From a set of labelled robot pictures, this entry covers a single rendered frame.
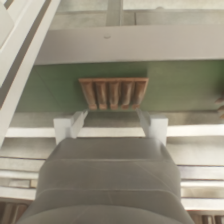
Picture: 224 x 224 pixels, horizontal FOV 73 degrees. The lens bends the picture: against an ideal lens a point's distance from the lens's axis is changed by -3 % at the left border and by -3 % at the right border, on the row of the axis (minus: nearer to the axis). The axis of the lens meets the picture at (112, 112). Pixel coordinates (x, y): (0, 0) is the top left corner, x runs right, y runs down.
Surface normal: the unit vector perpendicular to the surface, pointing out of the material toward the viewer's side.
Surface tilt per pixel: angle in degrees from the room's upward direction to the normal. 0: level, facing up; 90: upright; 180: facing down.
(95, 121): 90
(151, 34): 90
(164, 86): 2
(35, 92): 2
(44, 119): 90
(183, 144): 90
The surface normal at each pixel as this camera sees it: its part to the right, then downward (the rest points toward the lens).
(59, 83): -0.01, 0.88
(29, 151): -0.05, -0.48
